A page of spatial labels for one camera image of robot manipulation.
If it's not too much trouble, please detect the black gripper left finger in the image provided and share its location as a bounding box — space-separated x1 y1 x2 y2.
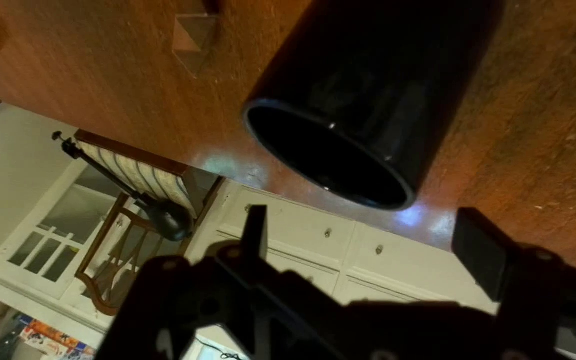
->
241 202 272 263

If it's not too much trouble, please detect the black long-handled tool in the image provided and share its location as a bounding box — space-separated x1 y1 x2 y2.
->
50 130 194 243

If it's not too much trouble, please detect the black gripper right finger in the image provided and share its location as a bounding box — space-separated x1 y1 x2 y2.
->
450 206 528 306

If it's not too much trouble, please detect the white drawer dresser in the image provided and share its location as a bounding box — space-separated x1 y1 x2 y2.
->
184 180 504 315

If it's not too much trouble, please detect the colourful printed box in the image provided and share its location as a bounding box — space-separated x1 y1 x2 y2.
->
17 318 97 360

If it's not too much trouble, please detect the black mug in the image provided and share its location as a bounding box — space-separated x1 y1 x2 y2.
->
241 0 507 213

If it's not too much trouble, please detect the wooden spindle chair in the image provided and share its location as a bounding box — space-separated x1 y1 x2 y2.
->
72 127 226 318

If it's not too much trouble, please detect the white glass door cabinet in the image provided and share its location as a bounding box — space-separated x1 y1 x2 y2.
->
0 158 170 328

